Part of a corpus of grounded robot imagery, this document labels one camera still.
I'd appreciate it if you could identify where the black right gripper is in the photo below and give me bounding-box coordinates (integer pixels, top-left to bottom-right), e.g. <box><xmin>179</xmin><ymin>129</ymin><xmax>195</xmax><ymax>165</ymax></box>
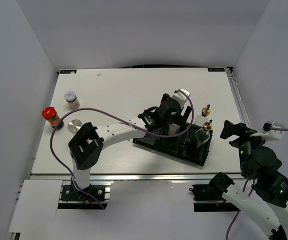
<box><xmin>219</xmin><ymin>119</ymin><xmax>270</xmax><ymax>177</ymax></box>

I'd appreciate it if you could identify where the white shaker with blue label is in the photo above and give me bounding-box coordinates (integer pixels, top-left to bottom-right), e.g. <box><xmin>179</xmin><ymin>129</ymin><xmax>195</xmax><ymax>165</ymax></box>
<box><xmin>168</xmin><ymin>123</ymin><xmax>180</xmax><ymax>136</ymax></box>

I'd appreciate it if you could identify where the clear glass oil bottle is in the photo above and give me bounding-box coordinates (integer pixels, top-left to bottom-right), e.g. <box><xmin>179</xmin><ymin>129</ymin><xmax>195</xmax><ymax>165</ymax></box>
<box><xmin>193</xmin><ymin>104</ymin><xmax>211</xmax><ymax>127</ymax></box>

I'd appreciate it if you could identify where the glass bottle with dark sauce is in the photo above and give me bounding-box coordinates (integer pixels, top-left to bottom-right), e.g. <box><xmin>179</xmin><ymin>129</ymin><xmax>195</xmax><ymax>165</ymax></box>
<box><xmin>186</xmin><ymin>119</ymin><xmax>213</xmax><ymax>157</ymax></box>

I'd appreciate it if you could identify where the white shaker with silver lid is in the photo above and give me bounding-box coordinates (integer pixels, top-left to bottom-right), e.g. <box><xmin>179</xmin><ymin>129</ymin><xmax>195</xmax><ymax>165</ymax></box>
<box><xmin>67</xmin><ymin>119</ymin><xmax>83</xmax><ymax>133</ymax></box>

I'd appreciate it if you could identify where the small spice jar white lid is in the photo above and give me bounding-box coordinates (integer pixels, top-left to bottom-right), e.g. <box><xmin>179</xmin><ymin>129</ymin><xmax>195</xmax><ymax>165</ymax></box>
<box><xmin>64</xmin><ymin>91</ymin><xmax>80</xmax><ymax>110</ymax></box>

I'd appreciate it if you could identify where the red lid sauce jar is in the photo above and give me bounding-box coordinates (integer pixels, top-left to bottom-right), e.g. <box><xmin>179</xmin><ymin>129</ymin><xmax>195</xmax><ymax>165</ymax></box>
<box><xmin>42</xmin><ymin>106</ymin><xmax>64</xmax><ymax>130</ymax></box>

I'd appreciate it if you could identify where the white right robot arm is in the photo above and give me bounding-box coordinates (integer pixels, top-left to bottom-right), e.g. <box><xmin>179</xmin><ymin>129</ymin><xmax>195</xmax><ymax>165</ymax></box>
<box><xmin>208</xmin><ymin>120</ymin><xmax>288</xmax><ymax>240</ymax></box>

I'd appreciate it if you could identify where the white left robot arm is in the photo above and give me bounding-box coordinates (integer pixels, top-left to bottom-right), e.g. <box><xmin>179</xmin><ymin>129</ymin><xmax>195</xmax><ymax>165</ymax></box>
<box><xmin>68</xmin><ymin>89</ymin><xmax>213</xmax><ymax>201</ymax></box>

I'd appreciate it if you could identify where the black three-compartment tray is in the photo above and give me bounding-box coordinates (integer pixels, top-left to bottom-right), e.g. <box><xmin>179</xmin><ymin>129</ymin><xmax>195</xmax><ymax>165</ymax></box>
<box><xmin>132</xmin><ymin>109</ymin><xmax>214</xmax><ymax>168</ymax></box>

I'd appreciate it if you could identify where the blue label sticker right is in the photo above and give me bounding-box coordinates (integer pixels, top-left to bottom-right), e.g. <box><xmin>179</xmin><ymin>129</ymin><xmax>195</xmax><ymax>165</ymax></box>
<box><xmin>207</xmin><ymin>67</ymin><xmax>226</xmax><ymax>73</ymax></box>

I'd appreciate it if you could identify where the blue label sticker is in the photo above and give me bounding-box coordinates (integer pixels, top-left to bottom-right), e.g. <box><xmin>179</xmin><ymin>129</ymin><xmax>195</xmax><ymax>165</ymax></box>
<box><xmin>207</xmin><ymin>67</ymin><xmax>226</xmax><ymax>73</ymax></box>
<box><xmin>59</xmin><ymin>69</ymin><xmax>77</xmax><ymax>74</ymax></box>

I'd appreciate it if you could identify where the blue label sticker left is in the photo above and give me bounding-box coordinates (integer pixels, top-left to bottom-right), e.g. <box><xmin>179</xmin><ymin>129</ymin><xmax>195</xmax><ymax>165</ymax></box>
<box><xmin>59</xmin><ymin>69</ymin><xmax>77</xmax><ymax>74</ymax></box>

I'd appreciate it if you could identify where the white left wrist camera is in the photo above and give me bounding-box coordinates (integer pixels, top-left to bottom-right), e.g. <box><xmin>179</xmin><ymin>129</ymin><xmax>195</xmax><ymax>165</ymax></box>
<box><xmin>172</xmin><ymin>89</ymin><xmax>190</xmax><ymax>109</ymax></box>

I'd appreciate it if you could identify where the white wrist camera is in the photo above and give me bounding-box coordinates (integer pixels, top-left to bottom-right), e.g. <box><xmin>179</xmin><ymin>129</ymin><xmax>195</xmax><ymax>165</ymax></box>
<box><xmin>251</xmin><ymin>120</ymin><xmax>285</xmax><ymax>142</ymax></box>
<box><xmin>172</xmin><ymin>89</ymin><xmax>190</xmax><ymax>109</ymax></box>

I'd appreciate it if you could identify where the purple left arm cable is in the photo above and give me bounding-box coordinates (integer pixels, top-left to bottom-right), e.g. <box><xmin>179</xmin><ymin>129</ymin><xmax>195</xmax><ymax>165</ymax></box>
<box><xmin>49</xmin><ymin>89</ymin><xmax>195</xmax><ymax>210</ymax></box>

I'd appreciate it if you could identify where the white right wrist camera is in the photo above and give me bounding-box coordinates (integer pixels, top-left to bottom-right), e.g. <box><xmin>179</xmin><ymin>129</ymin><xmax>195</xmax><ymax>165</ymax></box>
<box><xmin>251</xmin><ymin>120</ymin><xmax>285</xmax><ymax>142</ymax></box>

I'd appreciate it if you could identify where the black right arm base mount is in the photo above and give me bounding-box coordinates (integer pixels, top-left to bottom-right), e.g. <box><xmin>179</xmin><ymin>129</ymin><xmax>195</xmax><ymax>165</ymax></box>
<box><xmin>189</xmin><ymin>172</ymin><xmax>239</xmax><ymax>213</ymax></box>

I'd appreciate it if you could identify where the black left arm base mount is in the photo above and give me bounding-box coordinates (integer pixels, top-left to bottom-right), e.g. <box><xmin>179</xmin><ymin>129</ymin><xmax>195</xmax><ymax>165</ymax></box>
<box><xmin>57</xmin><ymin>183</ymin><xmax>110</xmax><ymax>210</ymax></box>

